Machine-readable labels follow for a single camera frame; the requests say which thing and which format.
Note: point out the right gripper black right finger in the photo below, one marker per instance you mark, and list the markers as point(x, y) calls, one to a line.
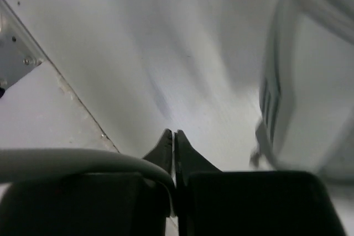
point(213, 202)

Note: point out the white grey headphones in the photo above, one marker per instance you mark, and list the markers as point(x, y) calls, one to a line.
point(306, 93)

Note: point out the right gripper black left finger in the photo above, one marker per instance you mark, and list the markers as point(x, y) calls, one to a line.
point(87, 192)

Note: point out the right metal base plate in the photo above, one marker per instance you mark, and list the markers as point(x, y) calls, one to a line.
point(20, 53)

